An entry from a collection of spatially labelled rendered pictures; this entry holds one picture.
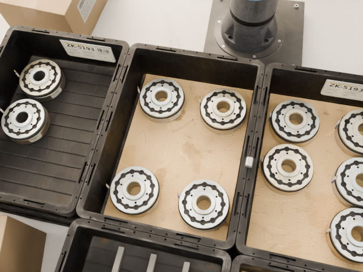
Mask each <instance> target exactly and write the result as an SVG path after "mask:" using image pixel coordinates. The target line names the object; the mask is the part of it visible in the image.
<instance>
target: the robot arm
mask: <svg viewBox="0 0 363 272"><path fill-rule="evenodd" d="M277 3H278V0H231V1H230V8H229V10H228V12H227V14H226V15H225V17H224V19H223V22H222V25H221V36H222V38H223V40H224V42H225V43H226V44H227V45H228V46H229V47H231V48H232V49H234V50H236V51H239V52H243V53H257V52H261V51H264V50H266V49H267V48H269V47H270V46H271V45H272V44H273V43H274V41H275V38H276V35H277V30H278V27H277V21H276V17H275V10H276V7H277Z"/></svg>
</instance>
